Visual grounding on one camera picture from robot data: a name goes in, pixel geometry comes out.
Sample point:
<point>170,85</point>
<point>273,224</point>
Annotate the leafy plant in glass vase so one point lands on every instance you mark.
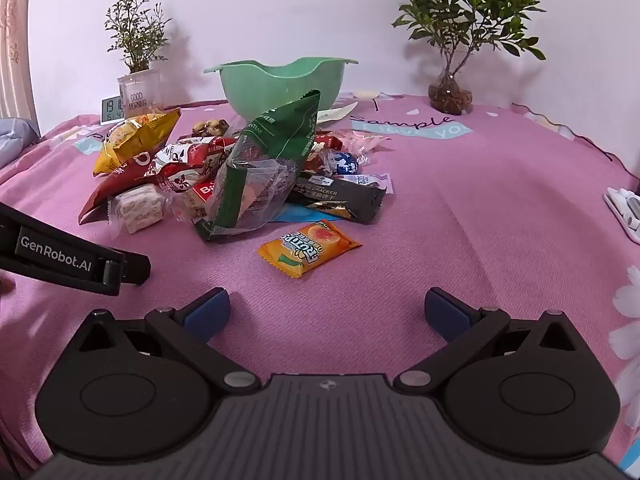
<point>450,95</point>

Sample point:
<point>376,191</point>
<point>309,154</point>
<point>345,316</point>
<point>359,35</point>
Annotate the red packet with white lettering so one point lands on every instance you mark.
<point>207,192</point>

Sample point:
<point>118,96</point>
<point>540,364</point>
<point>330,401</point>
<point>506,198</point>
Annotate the light blue packet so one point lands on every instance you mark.
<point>295,215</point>

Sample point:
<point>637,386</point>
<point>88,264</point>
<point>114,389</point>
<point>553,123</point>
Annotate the small lavender packet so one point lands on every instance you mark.
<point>372,180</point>

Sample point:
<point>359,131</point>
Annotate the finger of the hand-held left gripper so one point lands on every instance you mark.
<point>135,269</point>

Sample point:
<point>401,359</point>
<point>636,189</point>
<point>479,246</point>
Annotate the red foil packet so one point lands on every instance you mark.
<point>327,141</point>

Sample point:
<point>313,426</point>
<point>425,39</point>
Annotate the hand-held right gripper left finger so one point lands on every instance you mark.
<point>207,312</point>

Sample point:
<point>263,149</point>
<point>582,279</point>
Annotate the orange candy packet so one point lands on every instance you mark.
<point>310,247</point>

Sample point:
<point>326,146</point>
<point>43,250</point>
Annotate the black cracker packet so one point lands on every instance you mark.
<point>340,197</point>

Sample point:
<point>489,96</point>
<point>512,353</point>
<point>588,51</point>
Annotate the red white patterned snack bag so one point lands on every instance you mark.
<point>125,180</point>

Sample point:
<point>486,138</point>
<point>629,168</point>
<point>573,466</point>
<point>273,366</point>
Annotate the small digital clock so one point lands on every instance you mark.
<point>111,110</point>

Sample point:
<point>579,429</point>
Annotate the pale pink candy packet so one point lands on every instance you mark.
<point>360,140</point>

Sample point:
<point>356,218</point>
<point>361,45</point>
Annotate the pink printed tablecloth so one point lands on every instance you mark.
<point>450,210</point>

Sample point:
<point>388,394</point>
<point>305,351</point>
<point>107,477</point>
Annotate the blue white foil candy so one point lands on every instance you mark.
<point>345,162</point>

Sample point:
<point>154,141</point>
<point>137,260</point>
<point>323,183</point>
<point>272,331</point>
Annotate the white nougat clear packet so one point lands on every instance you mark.
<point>142,207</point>

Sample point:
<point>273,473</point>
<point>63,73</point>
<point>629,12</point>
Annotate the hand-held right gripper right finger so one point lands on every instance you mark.
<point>445,312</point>

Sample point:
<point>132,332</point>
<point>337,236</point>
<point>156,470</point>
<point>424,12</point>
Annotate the grey blue cloth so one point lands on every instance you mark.
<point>12,140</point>

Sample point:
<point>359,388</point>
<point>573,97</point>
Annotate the yellow rice cracker bag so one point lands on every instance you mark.
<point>130,140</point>

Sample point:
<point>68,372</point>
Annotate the cream gold packet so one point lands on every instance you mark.
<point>337,111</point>

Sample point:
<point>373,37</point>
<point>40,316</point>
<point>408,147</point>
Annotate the pink floral curtain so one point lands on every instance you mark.
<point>15,35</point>

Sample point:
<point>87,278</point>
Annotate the clear mixed nuts packet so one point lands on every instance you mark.
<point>210,126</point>

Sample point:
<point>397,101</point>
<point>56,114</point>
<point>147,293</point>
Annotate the green plastic bowl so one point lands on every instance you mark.
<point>270,85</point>

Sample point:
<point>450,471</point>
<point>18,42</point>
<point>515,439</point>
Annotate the dark red stick packet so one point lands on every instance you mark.
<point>220,144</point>

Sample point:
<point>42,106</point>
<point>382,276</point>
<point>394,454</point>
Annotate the green clear snack bag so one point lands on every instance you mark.
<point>280,135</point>

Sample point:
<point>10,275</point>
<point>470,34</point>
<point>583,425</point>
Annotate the feathery plant in clear pot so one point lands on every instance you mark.
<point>137,92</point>

